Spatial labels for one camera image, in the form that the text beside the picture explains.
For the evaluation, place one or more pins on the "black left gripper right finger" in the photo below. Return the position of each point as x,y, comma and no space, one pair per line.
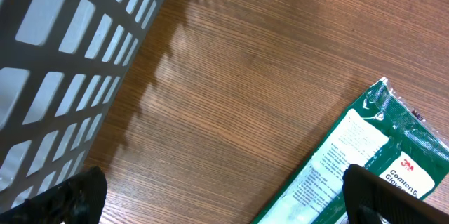
369,199

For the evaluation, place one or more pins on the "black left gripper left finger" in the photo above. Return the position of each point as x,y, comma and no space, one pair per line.
78,200

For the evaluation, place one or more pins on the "green glove package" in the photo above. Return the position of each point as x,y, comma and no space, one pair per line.
379,132

